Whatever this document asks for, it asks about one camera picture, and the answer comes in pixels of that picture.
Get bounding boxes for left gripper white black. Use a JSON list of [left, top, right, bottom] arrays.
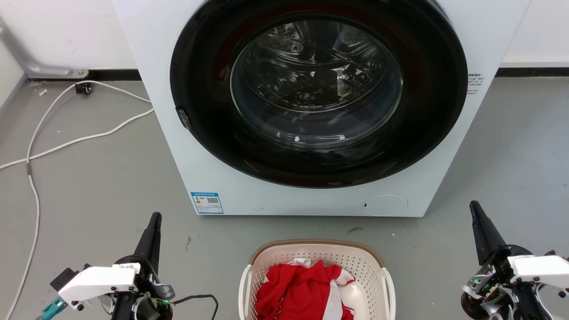
[[50, 212, 176, 320]]

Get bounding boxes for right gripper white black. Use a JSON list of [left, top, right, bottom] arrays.
[[461, 200, 569, 320]]

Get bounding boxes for cream plastic laundry basket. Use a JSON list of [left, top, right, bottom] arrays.
[[238, 239, 396, 320]]

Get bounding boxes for blue white energy label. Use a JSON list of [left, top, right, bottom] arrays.
[[190, 192, 224, 215]]

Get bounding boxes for round white filter cover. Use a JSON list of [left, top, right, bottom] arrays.
[[361, 194, 409, 217]]

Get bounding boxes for round black washer door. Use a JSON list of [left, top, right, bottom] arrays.
[[170, 0, 469, 188]]

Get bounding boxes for small printed warning label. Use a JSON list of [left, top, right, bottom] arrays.
[[466, 73, 484, 96]]

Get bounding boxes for red and white garment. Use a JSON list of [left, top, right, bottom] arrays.
[[255, 258, 356, 320]]

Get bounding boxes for white front-load washing machine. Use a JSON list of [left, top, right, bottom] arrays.
[[112, 0, 533, 218]]

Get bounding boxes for grey metal pipe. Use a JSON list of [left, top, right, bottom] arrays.
[[0, 17, 89, 80]]

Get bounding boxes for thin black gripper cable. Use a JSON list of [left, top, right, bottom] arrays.
[[172, 294, 220, 320]]

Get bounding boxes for teal cable connector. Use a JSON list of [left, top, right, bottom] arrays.
[[36, 297, 68, 320]]

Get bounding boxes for thick white cable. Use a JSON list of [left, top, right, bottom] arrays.
[[0, 108, 155, 171]]

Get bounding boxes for thin white cable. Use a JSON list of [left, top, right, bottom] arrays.
[[4, 80, 152, 320]]

